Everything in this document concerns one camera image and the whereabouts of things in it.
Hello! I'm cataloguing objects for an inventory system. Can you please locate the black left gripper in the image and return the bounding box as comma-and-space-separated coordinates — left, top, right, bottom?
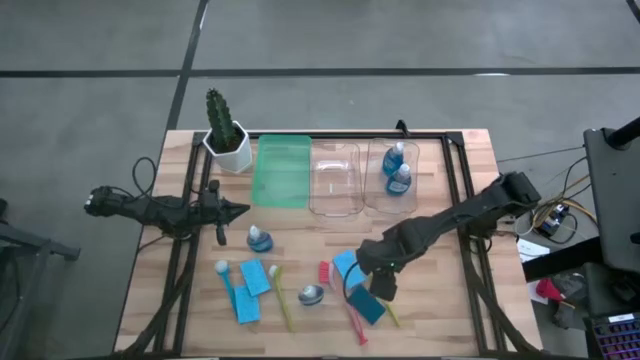
202, 179, 251, 247

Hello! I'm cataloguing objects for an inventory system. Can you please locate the dark blue scrub sponge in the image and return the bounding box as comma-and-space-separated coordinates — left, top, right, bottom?
346, 284, 387, 326

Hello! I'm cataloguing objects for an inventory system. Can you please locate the green dish brush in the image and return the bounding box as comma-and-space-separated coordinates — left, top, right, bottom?
267, 264, 296, 334
383, 301, 402, 329

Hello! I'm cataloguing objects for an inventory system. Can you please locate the light blue sponge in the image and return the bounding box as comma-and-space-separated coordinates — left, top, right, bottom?
239, 258, 273, 298
232, 284, 262, 325
332, 249, 370, 291

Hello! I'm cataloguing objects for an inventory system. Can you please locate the blue Dawn dish soap bottle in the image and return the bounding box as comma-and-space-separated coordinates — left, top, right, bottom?
382, 141, 406, 176
385, 163, 414, 197
246, 224, 275, 254
298, 284, 325, 307

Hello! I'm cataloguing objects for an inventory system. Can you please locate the pink brush with red bristles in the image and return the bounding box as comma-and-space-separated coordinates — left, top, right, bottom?
318, 260, 369, 347

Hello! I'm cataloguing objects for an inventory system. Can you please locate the blue dish brush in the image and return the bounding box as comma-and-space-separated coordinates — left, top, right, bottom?
214, 259, 240, 321

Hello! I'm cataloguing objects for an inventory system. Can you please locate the white hexagonal plant pot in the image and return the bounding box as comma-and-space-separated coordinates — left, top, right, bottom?
202, 120, 254, 175

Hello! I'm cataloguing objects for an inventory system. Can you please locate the translucent green plastic bin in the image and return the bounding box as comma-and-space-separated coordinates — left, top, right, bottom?
250, 133, 313, 210

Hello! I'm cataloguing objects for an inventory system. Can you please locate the clear plastic bin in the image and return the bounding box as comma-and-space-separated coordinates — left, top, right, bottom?
363, 137, 421, 217
308, 139, 365, 219

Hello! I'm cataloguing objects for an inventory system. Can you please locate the green cactus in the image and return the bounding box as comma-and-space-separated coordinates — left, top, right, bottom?
205, 87, 240, 153

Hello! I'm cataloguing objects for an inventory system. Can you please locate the white paper sheet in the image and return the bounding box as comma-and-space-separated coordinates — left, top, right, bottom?
516, 237, 551, 264

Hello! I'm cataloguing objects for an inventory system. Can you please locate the red object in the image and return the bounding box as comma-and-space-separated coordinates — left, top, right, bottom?
534, 277, 564, 302

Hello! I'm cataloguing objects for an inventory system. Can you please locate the small blue electronics box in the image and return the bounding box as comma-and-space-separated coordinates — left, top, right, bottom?
532, 202, 571, 239

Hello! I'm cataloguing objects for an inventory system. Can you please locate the dark grey bag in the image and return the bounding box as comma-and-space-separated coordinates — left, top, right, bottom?
552, 272, 591, 329

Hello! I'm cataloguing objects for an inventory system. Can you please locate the dark grey stand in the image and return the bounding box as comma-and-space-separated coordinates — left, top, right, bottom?
0, 197, 81, 360

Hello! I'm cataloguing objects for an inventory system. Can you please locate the backlit keyboard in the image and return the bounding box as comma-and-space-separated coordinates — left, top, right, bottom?
584, 312, 640, 360

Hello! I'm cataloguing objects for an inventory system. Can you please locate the black equipment stand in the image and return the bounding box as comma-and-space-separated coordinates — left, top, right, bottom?
522, 115, 640, 281

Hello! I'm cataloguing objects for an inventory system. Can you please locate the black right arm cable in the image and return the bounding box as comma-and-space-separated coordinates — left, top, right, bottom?
341, 259, 362, 302

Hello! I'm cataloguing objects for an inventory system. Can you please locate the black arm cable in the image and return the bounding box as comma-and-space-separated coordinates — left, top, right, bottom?
131, 156, 157, 199
341, 259, 362, 302

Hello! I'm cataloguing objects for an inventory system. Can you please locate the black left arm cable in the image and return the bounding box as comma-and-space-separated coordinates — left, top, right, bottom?
131, 156, 157, 199

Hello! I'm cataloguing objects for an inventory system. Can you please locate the black aluminium rig frame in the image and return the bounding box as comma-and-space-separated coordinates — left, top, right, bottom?
117, 129, 544, 359

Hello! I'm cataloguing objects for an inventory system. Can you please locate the yellow and black cable bundle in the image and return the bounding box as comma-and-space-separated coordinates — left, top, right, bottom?
514, 157, 599, 246

